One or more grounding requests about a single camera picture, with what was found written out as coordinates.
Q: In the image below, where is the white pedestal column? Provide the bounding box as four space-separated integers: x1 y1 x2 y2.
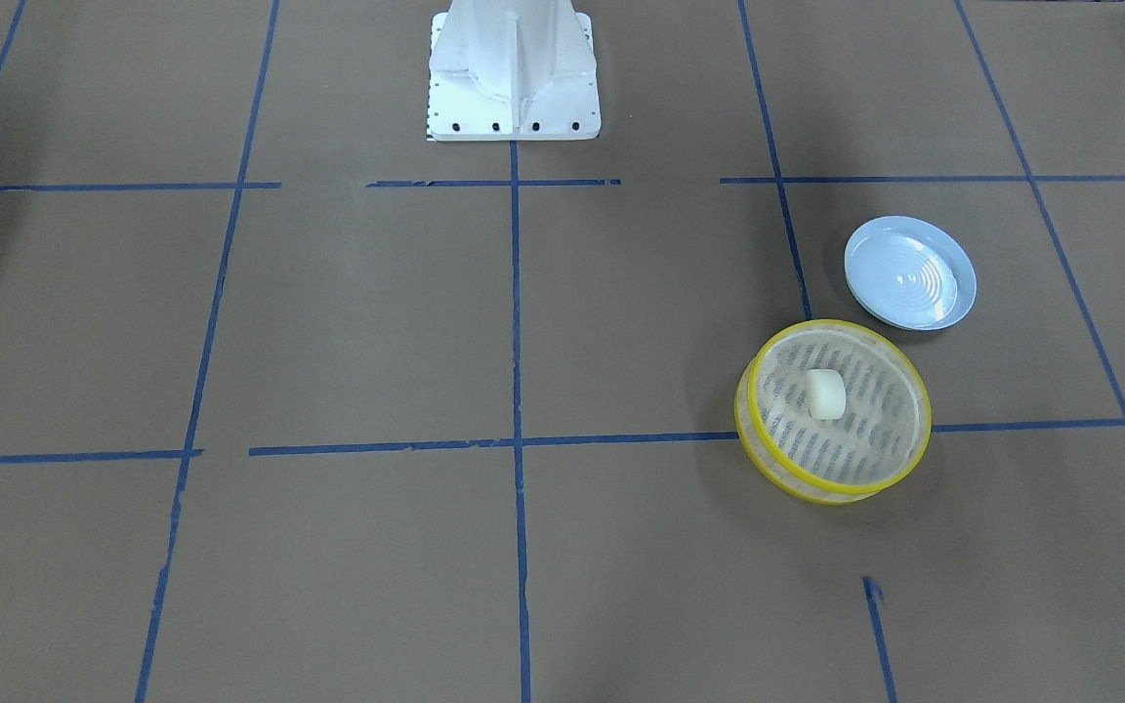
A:
426 1 602 142

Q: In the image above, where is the light blue plate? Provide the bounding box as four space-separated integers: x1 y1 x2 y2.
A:
843 217 978 332

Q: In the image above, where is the white steamed bun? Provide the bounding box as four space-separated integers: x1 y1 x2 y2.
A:
806 368 847 420

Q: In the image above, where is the yellow round steamer basket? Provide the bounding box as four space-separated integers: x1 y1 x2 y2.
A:
734 317 933 506

